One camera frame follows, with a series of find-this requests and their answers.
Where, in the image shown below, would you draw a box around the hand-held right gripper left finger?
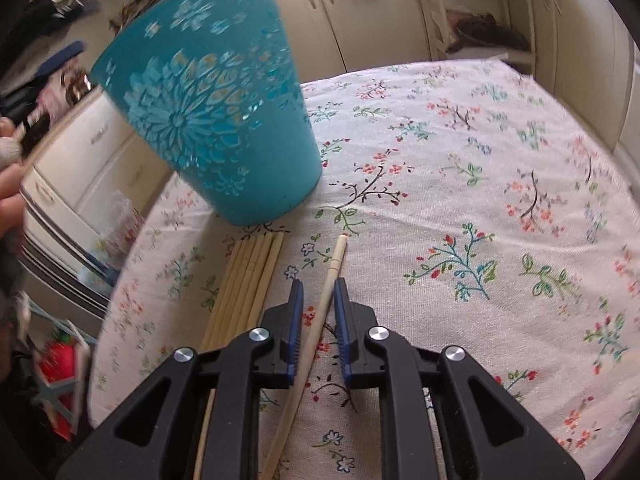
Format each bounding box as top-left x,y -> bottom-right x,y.
55,279 -> 305,480

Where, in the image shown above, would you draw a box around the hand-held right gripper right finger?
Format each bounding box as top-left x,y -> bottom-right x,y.
333,278 -> 584,480

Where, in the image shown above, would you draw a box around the pale wooden chopstick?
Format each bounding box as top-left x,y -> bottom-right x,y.
260,234 -> 349,480

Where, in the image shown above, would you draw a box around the bundle of pale chopsticks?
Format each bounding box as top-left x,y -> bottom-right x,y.
192,231 -> 286,480

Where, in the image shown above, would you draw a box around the teal perforated plastic basket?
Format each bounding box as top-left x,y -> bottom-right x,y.
90,0 -> 323,227

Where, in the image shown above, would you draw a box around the person's left hand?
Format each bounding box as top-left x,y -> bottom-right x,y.
0,119 -> 27,241

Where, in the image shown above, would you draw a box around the floral tablecloth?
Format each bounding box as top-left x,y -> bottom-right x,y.
90,59 -> 637,480

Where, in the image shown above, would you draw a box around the clear plastic bag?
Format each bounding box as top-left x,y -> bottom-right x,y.
96,191 -> 147,283

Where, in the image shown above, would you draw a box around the red cloth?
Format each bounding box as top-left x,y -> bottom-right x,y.
39,339 -> 83,428

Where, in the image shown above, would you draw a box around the stainless steel appliance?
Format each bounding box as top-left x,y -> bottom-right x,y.
15,180 -> 121,341

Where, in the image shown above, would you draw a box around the cream drawer cabinet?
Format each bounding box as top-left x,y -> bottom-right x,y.
20,87 -> 173,261

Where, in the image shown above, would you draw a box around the cream kitchen cabinets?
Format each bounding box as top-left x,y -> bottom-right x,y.
267,0 -> 432,83

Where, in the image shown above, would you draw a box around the metal kettle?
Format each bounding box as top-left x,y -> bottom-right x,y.
62,67 -> 93,107

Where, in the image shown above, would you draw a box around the pink patterned cloth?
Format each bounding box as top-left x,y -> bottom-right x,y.
446,9 -> 482,37

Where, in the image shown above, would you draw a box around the dark frying pan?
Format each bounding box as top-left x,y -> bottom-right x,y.
445,16 -> 532,55

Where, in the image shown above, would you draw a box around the cream tall cabinet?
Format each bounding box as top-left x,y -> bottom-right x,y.
530,0 -> 640,161

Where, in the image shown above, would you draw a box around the white shelf rack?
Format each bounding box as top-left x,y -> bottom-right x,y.
414,0 -> 540,77

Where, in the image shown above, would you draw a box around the pale blue frame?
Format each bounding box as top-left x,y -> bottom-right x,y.
27,290 -> 98,436

